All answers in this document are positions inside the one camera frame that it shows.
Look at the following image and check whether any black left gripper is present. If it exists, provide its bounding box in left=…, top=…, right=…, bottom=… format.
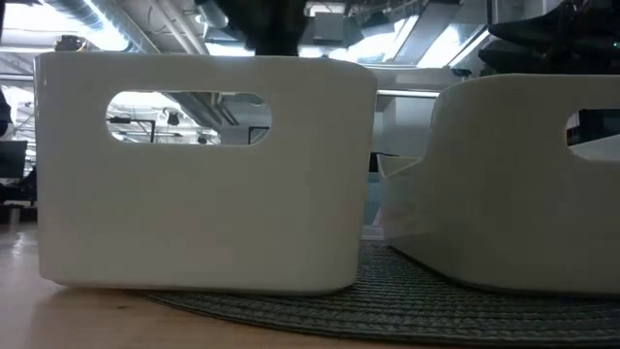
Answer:
left=212, top=0, right=316, bottom=57

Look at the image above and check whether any grey ceiling box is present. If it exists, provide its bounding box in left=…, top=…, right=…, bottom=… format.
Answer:
left=313, top=12, right=346, bottom=43

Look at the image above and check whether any white light tube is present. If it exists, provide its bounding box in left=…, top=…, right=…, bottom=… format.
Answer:
left=376, top=88, right=441, bottom=99

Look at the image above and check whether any clear plastic container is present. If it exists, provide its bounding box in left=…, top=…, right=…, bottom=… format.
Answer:
left=360, top=153, right=427, bottom=242

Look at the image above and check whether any black round ceiling fixture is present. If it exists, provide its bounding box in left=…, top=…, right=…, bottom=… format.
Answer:
left=53, top=34, right=89, bottom=53

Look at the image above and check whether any black computer monitor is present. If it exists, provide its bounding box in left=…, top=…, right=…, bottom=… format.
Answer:
left=0, top=140, right=29, bottom=180

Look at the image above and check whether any grey woven placemat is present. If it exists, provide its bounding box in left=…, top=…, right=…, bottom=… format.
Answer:
left=144, top=239, right=620, bottom=346

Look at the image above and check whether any silver ventilation duct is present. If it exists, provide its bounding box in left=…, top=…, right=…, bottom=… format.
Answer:
left=196, top=0, right=230, bottom=29
left=41, top=0, right=161, bottom=53

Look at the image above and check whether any black metal frame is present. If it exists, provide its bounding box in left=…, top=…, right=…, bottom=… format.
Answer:
left=108, top=117, right=157, bottom=144

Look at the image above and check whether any white plastic bin with handle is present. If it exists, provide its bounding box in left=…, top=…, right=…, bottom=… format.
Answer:
left=33, top=51, right=379, bottom=297
left=385, top=73, right=620, bottom=296

